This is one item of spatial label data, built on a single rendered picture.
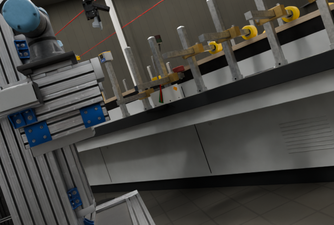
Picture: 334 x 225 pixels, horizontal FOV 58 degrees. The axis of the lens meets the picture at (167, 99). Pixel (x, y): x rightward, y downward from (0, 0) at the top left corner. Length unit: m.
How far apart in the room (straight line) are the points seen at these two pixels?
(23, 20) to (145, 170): 1.82
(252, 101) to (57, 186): 1.05
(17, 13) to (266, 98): 1.19
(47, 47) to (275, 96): 1.09
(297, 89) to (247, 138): 0.57
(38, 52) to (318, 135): 1.45
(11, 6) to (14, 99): 0.33
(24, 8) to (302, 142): 1.52
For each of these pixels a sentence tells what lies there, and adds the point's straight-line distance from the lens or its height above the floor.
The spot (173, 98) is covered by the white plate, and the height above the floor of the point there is 0.72.
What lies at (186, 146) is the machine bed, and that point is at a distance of 2.30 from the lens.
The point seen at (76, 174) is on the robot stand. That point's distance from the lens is 1.56.
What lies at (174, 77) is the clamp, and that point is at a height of 0.84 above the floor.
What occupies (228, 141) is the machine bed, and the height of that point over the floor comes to 0.33.
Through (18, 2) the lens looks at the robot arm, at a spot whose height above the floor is 1.23.
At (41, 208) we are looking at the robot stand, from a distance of 1.57.
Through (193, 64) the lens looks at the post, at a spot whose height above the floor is 0.87.
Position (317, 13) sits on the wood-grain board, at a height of 0.89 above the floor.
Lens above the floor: 0.73
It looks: level
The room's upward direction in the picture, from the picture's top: 19 degrees counter-clockwise
